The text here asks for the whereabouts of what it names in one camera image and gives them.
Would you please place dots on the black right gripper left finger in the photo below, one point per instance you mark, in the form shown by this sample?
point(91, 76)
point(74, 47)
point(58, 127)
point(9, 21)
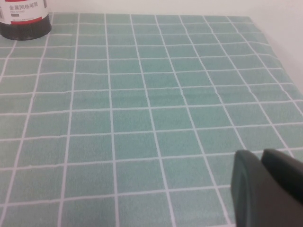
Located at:
point(255, 196)

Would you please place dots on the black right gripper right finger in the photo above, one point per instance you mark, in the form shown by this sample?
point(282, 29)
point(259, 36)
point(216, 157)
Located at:
point(286, 175)

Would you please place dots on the black mesh pen holder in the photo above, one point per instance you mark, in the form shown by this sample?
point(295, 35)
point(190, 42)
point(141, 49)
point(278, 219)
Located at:
point(23, 26)

